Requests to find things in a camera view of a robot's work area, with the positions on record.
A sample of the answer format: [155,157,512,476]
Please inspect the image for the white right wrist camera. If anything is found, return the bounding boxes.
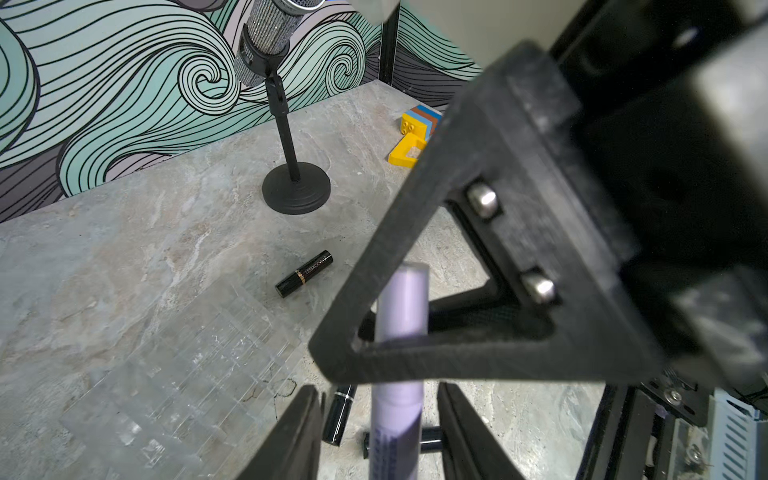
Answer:
[404,0,587,69]

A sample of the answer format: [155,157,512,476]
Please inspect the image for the yellow triangle toy block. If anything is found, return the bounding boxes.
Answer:
[388,133,427,168]

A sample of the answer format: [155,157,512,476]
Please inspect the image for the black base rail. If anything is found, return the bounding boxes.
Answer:
[576,385,676,479]

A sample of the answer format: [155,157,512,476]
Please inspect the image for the black lipstick gold band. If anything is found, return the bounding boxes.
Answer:
[275,250,334,298]

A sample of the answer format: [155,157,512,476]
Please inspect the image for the white perforated cable tray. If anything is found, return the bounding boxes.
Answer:
[707,389,767,480]

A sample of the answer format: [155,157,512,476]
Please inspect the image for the clear acrylic lipstick organizer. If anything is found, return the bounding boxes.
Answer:
[61,279,302,479]

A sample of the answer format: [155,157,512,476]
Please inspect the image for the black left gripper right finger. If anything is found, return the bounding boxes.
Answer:
[437,382,524,479]

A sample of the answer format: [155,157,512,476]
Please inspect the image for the black lipstick gold base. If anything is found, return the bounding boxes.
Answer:
[362,426,443,459]

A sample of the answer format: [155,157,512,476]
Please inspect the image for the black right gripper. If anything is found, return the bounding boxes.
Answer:
[552,1,767,389]

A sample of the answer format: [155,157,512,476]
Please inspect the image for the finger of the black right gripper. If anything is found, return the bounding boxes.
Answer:
[309,60,663,384]

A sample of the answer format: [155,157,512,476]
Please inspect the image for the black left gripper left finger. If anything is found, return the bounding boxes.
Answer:
[236,385,323,480]

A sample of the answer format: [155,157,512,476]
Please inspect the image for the multicolour stacked toy blocks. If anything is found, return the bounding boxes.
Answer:
[400,105,442,141]

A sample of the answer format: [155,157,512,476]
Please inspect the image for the purple lip balm tube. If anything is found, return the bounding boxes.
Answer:
[369,262,429,479]

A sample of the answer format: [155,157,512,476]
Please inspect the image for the black microphone stand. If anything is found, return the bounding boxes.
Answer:
[235,0,331,215]

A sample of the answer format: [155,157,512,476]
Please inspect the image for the black lipstick silver band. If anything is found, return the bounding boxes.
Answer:
[322,385,357,447]

